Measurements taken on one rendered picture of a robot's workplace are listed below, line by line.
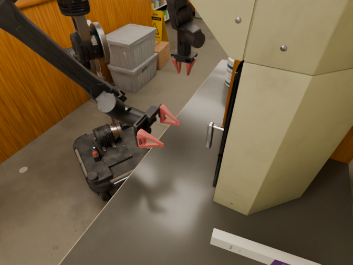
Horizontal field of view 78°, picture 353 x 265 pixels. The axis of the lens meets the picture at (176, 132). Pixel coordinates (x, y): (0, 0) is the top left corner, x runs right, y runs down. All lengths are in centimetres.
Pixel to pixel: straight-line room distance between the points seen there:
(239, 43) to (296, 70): 10
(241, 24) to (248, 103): 14
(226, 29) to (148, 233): 56
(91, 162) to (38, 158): 72
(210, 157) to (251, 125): 40
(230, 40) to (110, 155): 154
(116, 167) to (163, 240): 114
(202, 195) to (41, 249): 138
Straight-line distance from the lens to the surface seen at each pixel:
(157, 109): 67
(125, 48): 268
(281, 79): 42
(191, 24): 91
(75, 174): 215
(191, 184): 77
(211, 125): 58
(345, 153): 101
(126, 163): 177
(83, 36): 123
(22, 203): 217
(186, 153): 86
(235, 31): 41
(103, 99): 65
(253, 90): 44
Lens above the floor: 158
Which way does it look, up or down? 43 degrees down
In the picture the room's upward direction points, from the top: straight up
